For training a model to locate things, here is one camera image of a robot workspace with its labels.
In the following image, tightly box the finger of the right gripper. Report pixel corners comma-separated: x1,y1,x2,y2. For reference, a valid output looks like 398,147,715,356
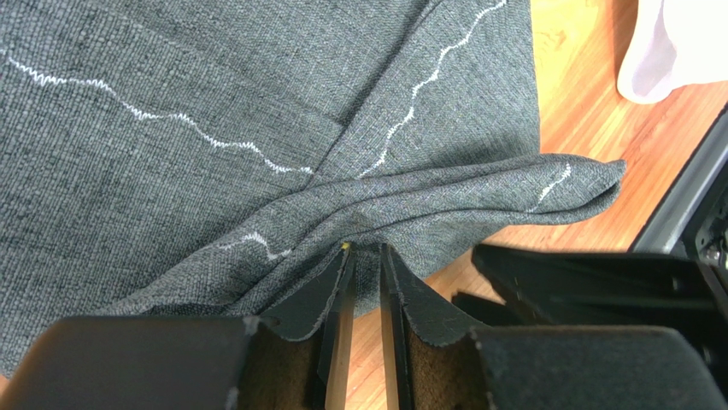
451,292,519,326
472,244,727,319

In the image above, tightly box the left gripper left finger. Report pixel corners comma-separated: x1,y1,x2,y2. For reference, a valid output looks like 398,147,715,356
1,243,356,409

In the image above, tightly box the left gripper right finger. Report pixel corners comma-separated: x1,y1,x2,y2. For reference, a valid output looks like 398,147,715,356
380,244,727,409

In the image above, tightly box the grey felt napkin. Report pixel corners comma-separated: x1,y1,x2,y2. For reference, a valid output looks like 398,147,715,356
1,1,625,377

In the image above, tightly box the white garment with green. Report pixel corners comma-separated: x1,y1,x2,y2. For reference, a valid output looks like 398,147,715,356
617,0,727,104

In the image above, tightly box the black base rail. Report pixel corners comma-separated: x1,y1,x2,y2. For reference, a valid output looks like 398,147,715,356
629,108,727,255

